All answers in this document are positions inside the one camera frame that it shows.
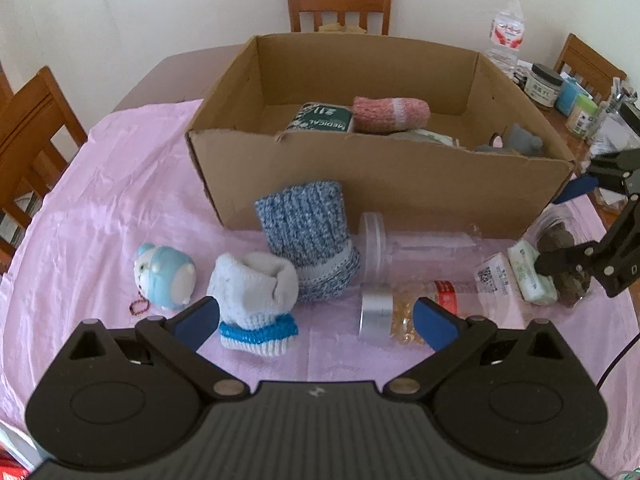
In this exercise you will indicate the blue round container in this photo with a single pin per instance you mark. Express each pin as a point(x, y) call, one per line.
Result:
point(569, 92)

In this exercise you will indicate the brown cardboard box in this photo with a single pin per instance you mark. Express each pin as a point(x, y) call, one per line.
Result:
point(241, 149)

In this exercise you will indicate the plastic water bottle red label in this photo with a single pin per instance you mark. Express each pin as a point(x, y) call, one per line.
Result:
point(506, 36)

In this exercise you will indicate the wooden chair right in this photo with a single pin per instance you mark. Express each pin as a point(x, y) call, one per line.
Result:
point(594, 71)

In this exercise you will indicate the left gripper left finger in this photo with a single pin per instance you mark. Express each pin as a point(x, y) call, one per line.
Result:
point(176, 342)

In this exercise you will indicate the white blue cuff sock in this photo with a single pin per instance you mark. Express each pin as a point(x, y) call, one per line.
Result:
point(255, 294)

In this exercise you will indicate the empty clear plastic jar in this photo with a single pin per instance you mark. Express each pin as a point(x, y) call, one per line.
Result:
point(395, 257)

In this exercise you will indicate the green medical mask pack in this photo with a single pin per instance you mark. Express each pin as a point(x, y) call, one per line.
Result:
point(315, 116)

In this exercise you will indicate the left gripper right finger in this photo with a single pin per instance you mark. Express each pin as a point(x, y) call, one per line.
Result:
point(454, 342)

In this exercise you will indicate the grey plush toy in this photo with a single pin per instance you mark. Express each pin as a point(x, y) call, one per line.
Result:
point(516, 140)

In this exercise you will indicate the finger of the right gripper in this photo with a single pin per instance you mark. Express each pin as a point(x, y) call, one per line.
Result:
point(616, 172)
point(568, 259)

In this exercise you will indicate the pink table cloth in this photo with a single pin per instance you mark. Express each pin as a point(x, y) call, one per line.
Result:
point(133, 182)

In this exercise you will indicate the silver lid jar yellow contents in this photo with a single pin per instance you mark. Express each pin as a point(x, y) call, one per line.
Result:
point(386, 311)

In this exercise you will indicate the clear jar brown lumps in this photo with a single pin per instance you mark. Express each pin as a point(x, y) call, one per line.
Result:
point(554, 234)

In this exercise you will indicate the pink knitted sock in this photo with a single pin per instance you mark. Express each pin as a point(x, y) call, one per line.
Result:
point(389, 115)

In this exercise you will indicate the clear plastic bag clutter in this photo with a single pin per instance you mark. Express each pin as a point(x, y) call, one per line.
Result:
point(616, 126)

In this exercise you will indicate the wooden chair left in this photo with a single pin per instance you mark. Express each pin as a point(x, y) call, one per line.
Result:
point(30, 120)

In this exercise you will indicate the black lid glass jar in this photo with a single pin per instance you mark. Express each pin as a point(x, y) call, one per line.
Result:
point(543, 85)

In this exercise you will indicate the blue knitted sock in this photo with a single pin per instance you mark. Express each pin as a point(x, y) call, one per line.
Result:
point(306, 224)

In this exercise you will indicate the green tissue pack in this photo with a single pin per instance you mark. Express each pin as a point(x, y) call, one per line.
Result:
point(535, 288)
point(422, 135)

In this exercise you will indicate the blue white plush toy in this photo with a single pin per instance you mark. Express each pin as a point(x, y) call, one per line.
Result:
point(164, 276)

